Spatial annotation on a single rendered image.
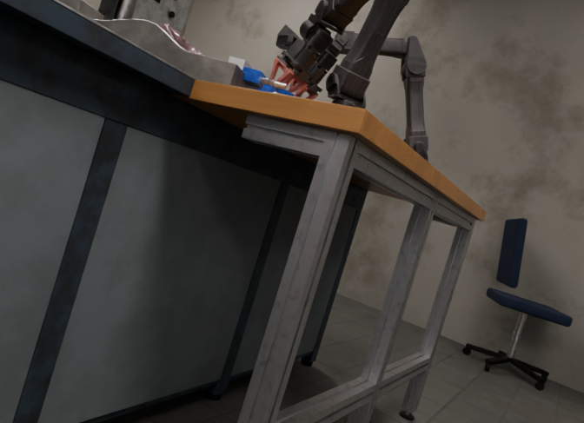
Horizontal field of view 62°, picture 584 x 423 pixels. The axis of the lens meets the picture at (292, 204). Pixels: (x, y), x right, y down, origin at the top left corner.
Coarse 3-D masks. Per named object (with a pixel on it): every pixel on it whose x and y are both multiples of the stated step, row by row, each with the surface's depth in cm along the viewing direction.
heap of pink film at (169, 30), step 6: (156, 24) 106; (162, 24) 106; (168, 24) 107; (168, 30) 106; (174, 30) 106; (174, 36) 106; (180, 36) 106; (180, 42) 106; (186, 42) 107; (186, 48) 106; (192, 48) 117; (198, 54) 120
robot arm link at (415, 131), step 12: (408, 72) 158; (408, 84) 159; (420, 84) 159; (408, 96) 160; (420, 96) 159; (408, 108) 160; (420, 108) 159; (408, 120) 160; (420, 120) 159; (408, 132) 160; (420, 132) 159; (408, 144) 160
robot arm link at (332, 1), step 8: (328, 0) 124; (336, 0) 121; (344, 0) 119; (352, 0) 118; (360, 0) 118; (368, 0) 118; (328, 8) 123; (336, 8) 121; (344, 8) 121; (352, 8) 120; (360, 8) 120; (328, 16) 123; (336, 16) 123; (344, 16) 123; (352, 16) 123; (336, 24) 126; (344, 24) 126
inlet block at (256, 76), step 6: (234, 60) 102; (240, 60) 102; (240, 66) 102; (246, 66) 104; (246, 72) 102; (252, 72) 102; (258, 72) 102; (246, 78) 102; (252, 78) 102; (258, 78) 102; (264, 78) 103; (252, 84) 104; (258, 84) 103; (270, 84) 103; (276, 84) 103; (282, 84) 102
